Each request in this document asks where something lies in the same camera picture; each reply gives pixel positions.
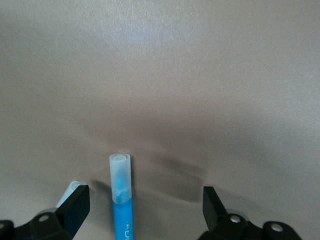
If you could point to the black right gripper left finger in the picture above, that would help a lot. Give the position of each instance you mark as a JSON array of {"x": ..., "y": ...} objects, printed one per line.
[{"x": 50, "y": 222}]

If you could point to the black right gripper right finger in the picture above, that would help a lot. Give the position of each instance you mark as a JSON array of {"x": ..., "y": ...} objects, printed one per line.
[{"x": 225, "y": 225}]

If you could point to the blue marker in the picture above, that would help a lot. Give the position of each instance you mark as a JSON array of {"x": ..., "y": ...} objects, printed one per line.
[{"x": 122, "y": 215}]

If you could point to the purple marker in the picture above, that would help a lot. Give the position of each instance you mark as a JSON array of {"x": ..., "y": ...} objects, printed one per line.
[{"x": 68, "y": 191}]

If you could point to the brown table cover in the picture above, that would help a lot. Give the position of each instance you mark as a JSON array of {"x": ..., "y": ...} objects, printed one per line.
[{"x": 175, "y": 75}]

